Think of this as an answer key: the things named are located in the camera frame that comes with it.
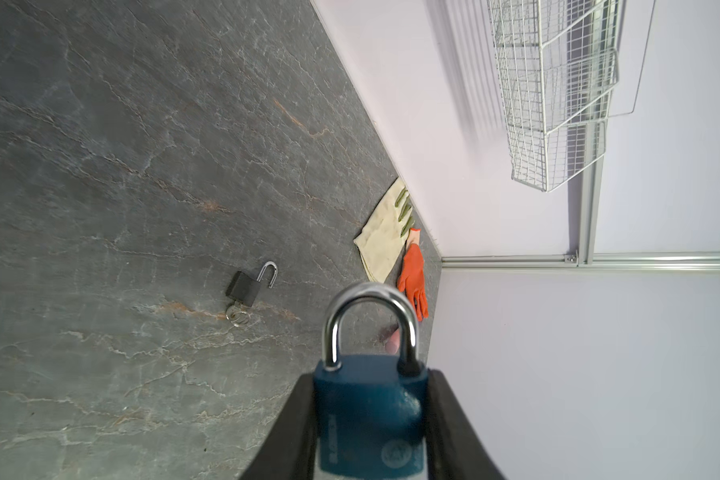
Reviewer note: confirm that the red rubber glove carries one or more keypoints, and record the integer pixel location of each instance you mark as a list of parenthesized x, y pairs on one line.
[(411, 280)]

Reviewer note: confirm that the silver key with ring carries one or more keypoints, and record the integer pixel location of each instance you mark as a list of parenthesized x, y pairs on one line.
[(237, 315)]

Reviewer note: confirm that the dark grey padlock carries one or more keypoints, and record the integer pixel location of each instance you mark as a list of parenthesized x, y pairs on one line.
[(244, 289)]

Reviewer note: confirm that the beige fabric glove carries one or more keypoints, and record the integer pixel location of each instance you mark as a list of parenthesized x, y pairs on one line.
[(382, 238)]

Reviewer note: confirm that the aluminium frame profile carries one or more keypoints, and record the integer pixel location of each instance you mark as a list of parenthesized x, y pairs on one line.
[(652, 204)]

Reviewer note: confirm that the blue padlock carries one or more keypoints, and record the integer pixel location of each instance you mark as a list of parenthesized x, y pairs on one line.
[(370, 408)]

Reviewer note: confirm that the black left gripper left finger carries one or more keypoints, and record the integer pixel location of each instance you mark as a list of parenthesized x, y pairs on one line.
[(288, 451)]

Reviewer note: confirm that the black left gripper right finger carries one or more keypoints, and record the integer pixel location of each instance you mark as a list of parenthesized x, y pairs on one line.
[(454, 450)]

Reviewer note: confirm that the white wire shelf basket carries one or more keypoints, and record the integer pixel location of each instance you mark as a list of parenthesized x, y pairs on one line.
[(565, 68)]

